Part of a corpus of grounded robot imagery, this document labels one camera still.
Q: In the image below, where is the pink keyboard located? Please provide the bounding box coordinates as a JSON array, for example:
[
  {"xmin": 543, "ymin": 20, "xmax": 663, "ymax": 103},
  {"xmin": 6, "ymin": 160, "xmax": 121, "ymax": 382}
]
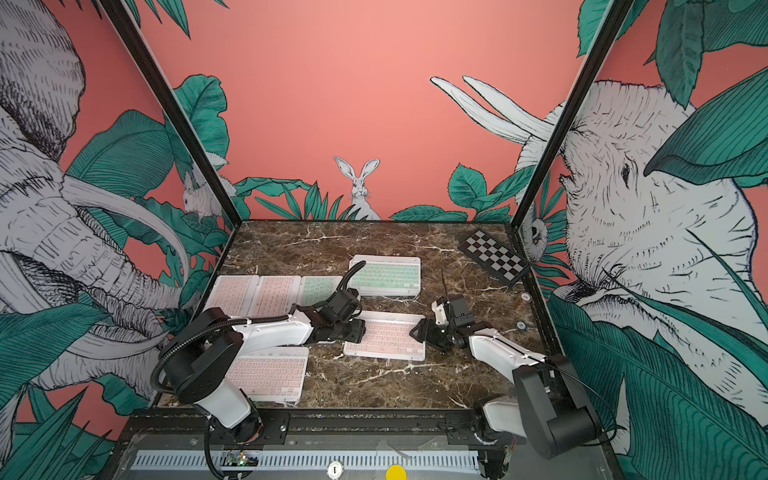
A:
[
  {"xmin": 227, "ymin": 347, "xmax": 309, "ymax": 403},
  {"xmin": 204, "ymin": 275, "xmax": 260, "ymax": 316},
  {"xmin": 343, "ymin": 310, "xmax": 426, "ymax": 362},
  {"xmin": 248, "ymin": 276, "xmax": 301, "ymax": 317}
]

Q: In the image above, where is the green keyboard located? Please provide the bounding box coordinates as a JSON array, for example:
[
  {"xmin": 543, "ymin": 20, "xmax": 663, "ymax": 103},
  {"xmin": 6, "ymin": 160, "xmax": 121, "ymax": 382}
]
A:
[
  {"xmin": 297, "ymin": 276, "xmax": 341, "ymax": 306},
  {"xmin": 349, "ymin": 255, "xmax": 421, "ymax": 297}
]

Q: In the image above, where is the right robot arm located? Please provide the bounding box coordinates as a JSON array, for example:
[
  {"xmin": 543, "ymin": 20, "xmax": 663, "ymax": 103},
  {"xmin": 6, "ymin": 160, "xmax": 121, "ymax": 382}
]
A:
[{"xmin": 409, "ymin": 295, "xmax": 607, "ymax": 459}]

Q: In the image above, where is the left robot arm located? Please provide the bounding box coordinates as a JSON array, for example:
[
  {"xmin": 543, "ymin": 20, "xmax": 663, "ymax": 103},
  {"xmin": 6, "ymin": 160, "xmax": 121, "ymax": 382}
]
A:
[{"xmin": 150, "ymin": 287, "xmax": 366, "ymax": 445}]

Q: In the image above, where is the checkerboard calibration plate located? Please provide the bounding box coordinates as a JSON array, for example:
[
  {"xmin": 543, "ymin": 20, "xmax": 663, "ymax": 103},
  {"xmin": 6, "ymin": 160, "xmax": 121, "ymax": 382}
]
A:
[{"xmin": 458, "ymin": 229, "xmax": 530, "ymax": 286}]

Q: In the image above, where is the yellow round button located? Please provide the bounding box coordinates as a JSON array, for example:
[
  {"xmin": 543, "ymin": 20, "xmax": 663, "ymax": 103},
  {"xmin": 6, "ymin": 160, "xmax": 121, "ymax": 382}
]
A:
[{"xmin": 385, "ymin": 465, "xmax": 408, "ymax": 480}]

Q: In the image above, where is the white vented strip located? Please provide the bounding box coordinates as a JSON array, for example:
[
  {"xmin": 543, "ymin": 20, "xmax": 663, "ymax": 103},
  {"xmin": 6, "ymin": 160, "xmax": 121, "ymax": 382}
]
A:
[{"xmin": 129, "ymin": 450, "xmax": 480, "ymax": 473}]

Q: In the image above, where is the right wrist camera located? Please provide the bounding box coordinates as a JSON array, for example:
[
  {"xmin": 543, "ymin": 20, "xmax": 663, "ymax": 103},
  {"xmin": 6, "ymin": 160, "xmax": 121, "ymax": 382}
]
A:
[{"xmin": 431, "ymin": 299, "xmax": 450, "ymax": 328}]

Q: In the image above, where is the black corrugated cable left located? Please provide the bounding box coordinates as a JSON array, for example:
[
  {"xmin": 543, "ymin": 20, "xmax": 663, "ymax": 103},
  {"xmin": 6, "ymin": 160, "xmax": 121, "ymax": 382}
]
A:
[{"xmin": 149, "ymin": 311, "xmax": 292, "ymax": 394}]

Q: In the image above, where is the black mounting rail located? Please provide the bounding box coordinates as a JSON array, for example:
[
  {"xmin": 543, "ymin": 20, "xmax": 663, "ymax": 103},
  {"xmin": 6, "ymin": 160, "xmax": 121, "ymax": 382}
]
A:
[{"xmin": 118, "ymin": 408, "xmax": 527, "ymax": 449}]

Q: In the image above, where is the black frame post right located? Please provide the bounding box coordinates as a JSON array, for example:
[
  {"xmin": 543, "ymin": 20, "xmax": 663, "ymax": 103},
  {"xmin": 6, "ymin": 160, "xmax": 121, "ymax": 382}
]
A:
[{"xmin": 511, "ymin": 0, "xmax": 633, "ymax": 230}]

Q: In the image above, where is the black frame post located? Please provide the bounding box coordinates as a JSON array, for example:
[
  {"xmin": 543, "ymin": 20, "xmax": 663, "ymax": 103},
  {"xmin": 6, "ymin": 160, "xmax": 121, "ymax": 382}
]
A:
[
  {"xmin": 511, "ymin": 0, "xmax": 633, "ymax": 230},
  {"xmin": 99, "ymin": 0, "xmax": 242, "ymax": 229}
]

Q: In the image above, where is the black frame post left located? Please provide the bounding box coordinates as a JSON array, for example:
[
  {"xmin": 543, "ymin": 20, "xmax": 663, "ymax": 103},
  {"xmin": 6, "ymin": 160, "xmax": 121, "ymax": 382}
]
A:
[{"xmin": 99, "ymin": 0, "xmax": 242, "ymax": 229}]

